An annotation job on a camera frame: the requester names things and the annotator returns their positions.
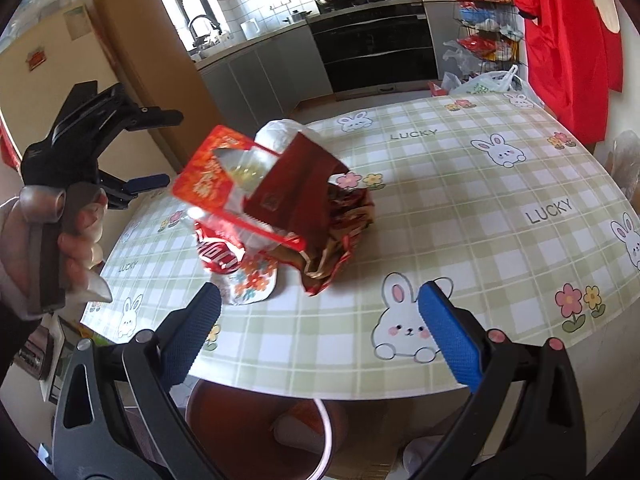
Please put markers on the steel pot on counter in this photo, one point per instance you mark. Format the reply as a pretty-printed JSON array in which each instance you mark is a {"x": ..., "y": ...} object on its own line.
[{"x": 296, "y": 16}]

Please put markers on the crushed red cola can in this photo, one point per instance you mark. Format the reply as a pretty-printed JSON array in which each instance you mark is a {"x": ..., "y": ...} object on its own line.
[{"x": 219, "y": 251}]

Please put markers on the grey kitchen cabinets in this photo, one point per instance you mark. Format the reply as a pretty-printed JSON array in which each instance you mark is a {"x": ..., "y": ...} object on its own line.
[{"x": 273, "y": 75}]

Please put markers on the brown trash bin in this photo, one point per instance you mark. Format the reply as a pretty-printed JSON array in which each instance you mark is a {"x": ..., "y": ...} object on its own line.
[{"x": 251, "y": 435}]

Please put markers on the wire storage rack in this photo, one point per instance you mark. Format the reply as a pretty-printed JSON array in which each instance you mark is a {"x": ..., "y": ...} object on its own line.
[{"x": 490, "y": 36}]

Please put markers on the left hand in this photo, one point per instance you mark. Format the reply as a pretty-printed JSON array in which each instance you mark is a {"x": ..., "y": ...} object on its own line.
[{"x": 81, "y": 252}]

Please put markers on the white crumpled plastic bag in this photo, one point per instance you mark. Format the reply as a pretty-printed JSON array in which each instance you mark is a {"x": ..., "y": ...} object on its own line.
[{"x": 277, "y": 135}]

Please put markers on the red apron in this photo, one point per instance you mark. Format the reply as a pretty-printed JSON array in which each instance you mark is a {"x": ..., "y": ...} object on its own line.
[{"x": 575, "y": 60}]

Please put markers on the red brown wrapper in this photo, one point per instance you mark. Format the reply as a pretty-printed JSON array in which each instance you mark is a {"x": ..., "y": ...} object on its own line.
[{"x": 297, "y": 197}]

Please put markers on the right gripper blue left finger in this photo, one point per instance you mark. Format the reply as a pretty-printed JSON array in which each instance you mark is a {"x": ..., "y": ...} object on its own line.
[{"x": 183, "y": 333}]

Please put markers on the white plastic shopping bag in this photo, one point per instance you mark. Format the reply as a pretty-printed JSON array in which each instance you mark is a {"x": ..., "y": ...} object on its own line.
[{"x": 497, "y": 81}]

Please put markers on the black built-in oven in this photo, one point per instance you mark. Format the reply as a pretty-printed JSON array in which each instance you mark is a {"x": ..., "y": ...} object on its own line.
[{"x": 376, "y": 44}]

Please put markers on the floral plastic packet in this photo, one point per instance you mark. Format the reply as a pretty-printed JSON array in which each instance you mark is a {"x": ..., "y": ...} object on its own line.
[{"x": 253, "y": 281}]

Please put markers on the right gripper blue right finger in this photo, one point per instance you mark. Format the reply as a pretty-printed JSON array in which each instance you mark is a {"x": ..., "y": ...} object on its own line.
[{"x": 457, "y": 333}]

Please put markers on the clear red-edged plastic bag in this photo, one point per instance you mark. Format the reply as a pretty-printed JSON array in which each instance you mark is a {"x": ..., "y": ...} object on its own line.
[{"x": 217, "y": 183}]

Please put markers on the beige refrigerator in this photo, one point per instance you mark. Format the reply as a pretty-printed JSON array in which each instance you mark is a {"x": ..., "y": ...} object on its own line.
[{"x": 39, "y": 69}]

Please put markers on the kitchen faucet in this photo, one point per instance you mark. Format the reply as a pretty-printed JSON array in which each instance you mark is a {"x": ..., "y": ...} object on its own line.
[{"x": 203, "y": 29}]

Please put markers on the checkered bunny tablecloth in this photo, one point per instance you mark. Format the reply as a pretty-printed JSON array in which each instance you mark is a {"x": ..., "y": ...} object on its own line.
[{"x": 487, "y": 196}]

